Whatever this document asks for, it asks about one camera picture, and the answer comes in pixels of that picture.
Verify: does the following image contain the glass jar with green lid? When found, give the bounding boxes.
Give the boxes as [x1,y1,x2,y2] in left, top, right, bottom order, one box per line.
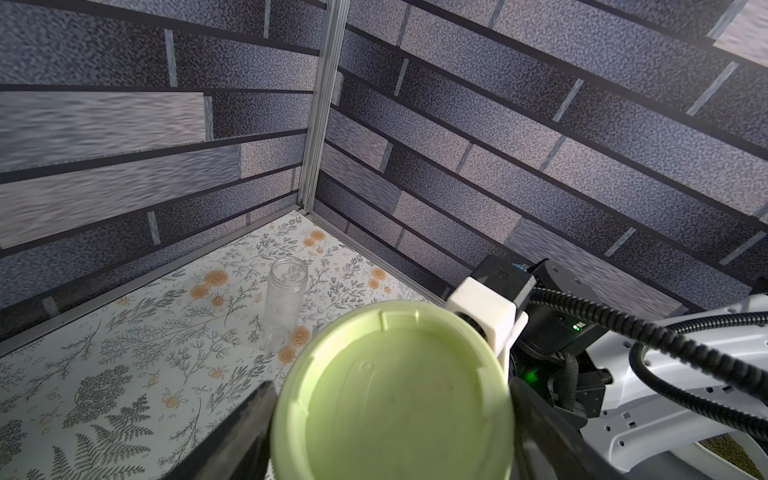
[270,301,515,479]

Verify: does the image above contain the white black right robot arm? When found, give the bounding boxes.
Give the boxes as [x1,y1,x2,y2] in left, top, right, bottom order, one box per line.
[511,260,767,471]

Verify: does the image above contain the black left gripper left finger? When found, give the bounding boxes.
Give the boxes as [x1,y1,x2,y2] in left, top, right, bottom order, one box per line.
[165,381,278,480]

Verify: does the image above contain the tall clear plastic jar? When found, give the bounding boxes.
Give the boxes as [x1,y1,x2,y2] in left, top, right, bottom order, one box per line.
[262,257,309,353]

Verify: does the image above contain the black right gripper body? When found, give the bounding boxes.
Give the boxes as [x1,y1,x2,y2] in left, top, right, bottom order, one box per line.
[510,347,612,429]

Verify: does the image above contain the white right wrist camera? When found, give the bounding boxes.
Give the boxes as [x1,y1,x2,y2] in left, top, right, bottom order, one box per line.
[446,255,536,376]

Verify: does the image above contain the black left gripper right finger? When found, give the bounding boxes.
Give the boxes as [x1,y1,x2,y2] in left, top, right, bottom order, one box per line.
[509,378,622,479]

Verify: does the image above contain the black corrugated cable conduit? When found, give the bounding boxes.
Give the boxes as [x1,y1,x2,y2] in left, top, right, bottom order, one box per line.
[527,286,768,442]

